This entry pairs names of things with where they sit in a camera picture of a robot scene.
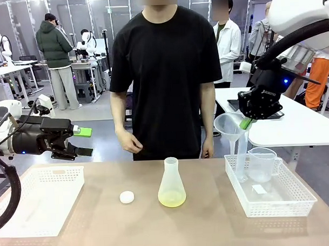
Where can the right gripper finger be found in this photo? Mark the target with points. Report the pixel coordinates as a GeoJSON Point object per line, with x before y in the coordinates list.
{"type": "Point", "coordinates": [253, 122]}
{"type": "Point", "coordinates": [245, 123]}

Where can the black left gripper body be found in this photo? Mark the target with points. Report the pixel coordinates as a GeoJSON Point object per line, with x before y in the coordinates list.
{"type": "Point", "coordinates": [32, 138]}

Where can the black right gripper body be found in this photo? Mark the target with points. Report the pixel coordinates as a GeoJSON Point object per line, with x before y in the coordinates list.
{"type": "Point", "coordinates": [261, 100]}

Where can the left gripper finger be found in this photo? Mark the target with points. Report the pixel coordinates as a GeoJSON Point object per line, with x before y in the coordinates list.
{"type": "Point", "coordinates": [83, 132]}
{"type": "Point", "coordinates": [83, 152]}

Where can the clear plastic funnel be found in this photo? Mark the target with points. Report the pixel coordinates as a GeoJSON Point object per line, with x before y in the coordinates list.
{"type": "Point", "coordinates": [228, 126]}

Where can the clear plastic graduated cylinder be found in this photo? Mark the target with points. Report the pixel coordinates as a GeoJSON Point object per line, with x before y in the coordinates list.
{"type": "Point", "coordinates": [242, 158]}

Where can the clear plastic measuring cup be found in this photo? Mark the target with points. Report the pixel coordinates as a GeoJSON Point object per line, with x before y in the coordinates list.
{"type": "Point", "coordinates": [263, 165]}

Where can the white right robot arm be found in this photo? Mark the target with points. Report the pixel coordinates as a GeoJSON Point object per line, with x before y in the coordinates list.
{"type": "Point", "coordinates": [293, 10]}

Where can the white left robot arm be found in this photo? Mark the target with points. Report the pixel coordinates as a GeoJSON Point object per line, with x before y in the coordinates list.
{"type": "Point", "coordinates": [4, 112]}

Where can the person's left forearm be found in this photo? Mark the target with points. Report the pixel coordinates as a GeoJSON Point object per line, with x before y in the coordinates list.
{"type": "Point", "coordinates": [208, 110]}

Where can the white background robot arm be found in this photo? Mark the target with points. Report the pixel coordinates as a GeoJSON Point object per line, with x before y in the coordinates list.
{"type": "Point", "coordinates": [90, 43]}
{"type": "Point", "coordinates": [5, 45]}

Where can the person's right forearm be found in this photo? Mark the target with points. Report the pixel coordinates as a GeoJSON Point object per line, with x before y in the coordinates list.
{"type": "Point", "coordinates": [121, 111]}

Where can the person's left hand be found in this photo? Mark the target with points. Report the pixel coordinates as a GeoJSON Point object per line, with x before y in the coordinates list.
{"type": "Point", "coordinates": [207, 149]}

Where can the person's right hand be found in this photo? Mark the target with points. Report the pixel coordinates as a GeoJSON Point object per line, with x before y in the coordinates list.
{"type": "Point", "coordinates": [130, 143]}

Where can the white background table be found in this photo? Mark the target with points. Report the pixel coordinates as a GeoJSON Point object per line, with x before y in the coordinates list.
{"type": "Point", "coordinates": [289, 129]}

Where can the grey step stool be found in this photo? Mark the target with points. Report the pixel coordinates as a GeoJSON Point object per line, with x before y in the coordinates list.
{"type": "Point", "coordinates": [83, 92]}

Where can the person in orange trousers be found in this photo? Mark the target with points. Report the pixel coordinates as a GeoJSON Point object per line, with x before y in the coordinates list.
{"type": "Point", "coordinates": [318, 80]}

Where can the round white flask cap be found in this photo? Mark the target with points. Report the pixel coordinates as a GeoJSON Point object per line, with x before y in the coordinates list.
{"type": "Point", "coordinates": [126, 197]}

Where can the person in white shirt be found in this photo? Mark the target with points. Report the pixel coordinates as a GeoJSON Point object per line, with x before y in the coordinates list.
{"type": "Point", "coordinates": [229, 45]}

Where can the white perforated plastic basket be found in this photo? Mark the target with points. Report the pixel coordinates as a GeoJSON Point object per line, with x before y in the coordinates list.
{"type": "Point", "coordinates": [37, 203]}
{"type": "Point", "coordinates": [275, 202]}

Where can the small clear plastic piece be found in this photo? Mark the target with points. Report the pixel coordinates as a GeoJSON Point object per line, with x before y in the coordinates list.
{"type": "Point", "coordinates": [258, 188]}

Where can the person in grey shirt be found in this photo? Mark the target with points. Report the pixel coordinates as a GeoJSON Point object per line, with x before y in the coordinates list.
{"type": "Point", "coordinates": [258, 33]}

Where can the grey background workbench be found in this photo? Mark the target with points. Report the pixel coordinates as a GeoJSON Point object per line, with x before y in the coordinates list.
{"type": "Point", "coordinates": [84, 63]}

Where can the white background desk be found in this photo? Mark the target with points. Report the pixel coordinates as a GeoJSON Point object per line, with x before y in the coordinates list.
{"type": "Point", "coordinates": [6, 69]}

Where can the person in green jacket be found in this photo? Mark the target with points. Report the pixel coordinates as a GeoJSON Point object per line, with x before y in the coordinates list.
{"type": "Point", "coordinates": [53, 46]}

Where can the person's black t-shirt torso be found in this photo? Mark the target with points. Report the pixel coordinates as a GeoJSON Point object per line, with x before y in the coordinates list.
{"type": "Point", "coordinates": [165, 74]}

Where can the translucent plastic conical flask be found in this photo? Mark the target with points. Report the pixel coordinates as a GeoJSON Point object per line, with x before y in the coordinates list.
{"type": "Point", "coordinates": [172, 193]}

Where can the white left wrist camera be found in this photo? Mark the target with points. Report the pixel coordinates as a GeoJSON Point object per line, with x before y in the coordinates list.
{"type": "Point", "coordinates": [46, 105]}

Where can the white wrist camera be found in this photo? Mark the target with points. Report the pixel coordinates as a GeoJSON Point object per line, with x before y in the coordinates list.
{"type": "Point", "coordinates": [246, 67]}
{"type": "Point", "coordinates": [46, 105]}

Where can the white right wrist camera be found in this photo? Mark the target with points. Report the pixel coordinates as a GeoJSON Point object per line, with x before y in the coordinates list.
{"type": "Point", "coordinates": [246, 67]}

